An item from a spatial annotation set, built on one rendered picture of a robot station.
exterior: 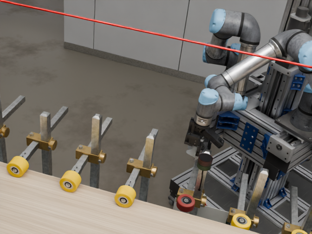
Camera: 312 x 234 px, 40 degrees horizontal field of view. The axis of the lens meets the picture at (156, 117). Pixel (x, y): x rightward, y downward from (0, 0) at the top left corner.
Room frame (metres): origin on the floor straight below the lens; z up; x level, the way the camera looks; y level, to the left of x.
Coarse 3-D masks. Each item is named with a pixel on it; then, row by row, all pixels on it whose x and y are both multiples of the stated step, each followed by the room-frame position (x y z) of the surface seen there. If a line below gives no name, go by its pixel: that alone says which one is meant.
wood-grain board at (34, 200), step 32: (0, 192) 1.27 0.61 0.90; (32, 192) 1.30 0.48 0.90; (64, 192) 1.32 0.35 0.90; (96, 192) 1.35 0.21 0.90; (0, 224) 1.11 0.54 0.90; (32, 224) 1.13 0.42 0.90; (64, 224) 1.15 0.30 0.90; (96, 224) 1.17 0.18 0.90; (128, 224) 1.19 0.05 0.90; (160, 224) 1.22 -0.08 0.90; (192, 224) 1.24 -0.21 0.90; (224, 224) 1.27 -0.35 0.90
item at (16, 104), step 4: (20, 96) 1.92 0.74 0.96; (24, 96) 1.93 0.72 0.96; (16, 100) 1.88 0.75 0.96; (20, 100) 1.89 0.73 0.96; (24, 100) 1.92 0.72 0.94; (12, 104) 1.84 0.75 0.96; (16, 104) 1.84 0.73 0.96; (20, 104) 1.88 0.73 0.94; (8, 108) 1.80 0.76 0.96; (12, 108) 1.80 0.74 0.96; (16, 108) 1.84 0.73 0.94; (4, 112) 1.76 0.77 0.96; (8, 112) 1.76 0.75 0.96; (12, 112) 1.80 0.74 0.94; (4, 116) 1.73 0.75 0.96; (8, 116) 1.76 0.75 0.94; (4, 120) 1.72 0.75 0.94
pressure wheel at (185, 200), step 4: (180, 196) 1.39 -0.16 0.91; (184, 196) 1.39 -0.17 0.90; (188, 196) 1.39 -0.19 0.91; (180, 200) 1.36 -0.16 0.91; (184, 200) 1.37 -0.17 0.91; (188, 200) 1.38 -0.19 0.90; (192, 200) 1.37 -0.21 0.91; (176, 204) 1.36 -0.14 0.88; (180, 204) 1.34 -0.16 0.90; (184, 204) 1.34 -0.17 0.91; (188, 204) 1.35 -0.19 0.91; (192, 204) 1.35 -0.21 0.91; (180, 208) 1.34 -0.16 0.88; (184, 208) 1.33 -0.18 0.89; (188, 208) 1.33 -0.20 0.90; (192, 208) 1.34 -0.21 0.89
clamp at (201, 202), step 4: (180, 188) 1.48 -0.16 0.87; (184, 188) 1.48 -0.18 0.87; (184, 192) 1.46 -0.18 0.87; (188, 192) 1.46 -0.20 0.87; (192, 192) 1.46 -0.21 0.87; (176, 196) 1.44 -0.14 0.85; (192, 196) 1.44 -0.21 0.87; (204, 196) 1.45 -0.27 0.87; (176, 200) 1.44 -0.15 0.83; (196, 200) 1.42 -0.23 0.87; (200, 200) 1.42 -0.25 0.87; (204, 200) 1.43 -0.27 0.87; (196, 204) 1.42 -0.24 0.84; (200, 204) 1.42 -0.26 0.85; (204, 204) 1.41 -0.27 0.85
